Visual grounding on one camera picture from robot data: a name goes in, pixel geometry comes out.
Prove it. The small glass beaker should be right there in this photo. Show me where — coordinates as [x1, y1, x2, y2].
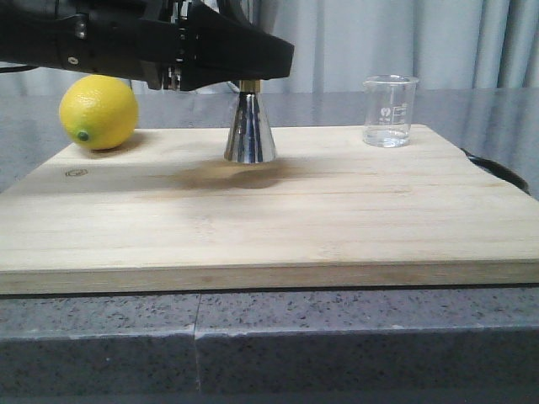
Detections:
[363, 75, 419, 148]

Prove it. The yellow lemon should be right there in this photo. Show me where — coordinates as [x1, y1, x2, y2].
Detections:
[58, 75, 138, 151]

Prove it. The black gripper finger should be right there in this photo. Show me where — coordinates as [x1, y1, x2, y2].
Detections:
[180, 1, 294, 90]

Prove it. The grey curtain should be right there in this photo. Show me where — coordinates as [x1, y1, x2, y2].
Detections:
[0, 0, 539, 94]

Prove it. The black board strap handle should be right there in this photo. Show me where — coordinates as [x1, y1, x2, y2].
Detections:
[461, 148, 530, 195]

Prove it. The steel double jigger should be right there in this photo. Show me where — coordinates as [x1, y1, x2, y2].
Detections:
[224, 80, 277, 164]

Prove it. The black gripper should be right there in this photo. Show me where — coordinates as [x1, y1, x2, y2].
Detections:
[1, 1, 188, 89]

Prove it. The wooden cutting board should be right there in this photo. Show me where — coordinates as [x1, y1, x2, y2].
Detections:
[1, 125, 538, 295]

